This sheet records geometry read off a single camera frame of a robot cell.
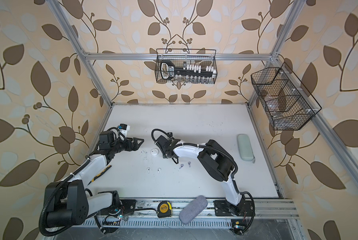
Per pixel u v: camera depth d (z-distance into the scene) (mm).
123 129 771
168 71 839
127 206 746
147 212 736
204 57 911
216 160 521
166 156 680
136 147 789
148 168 879
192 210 706
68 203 412
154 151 934
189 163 892
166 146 719
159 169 867
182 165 883
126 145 771
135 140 786
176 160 767
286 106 825
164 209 721
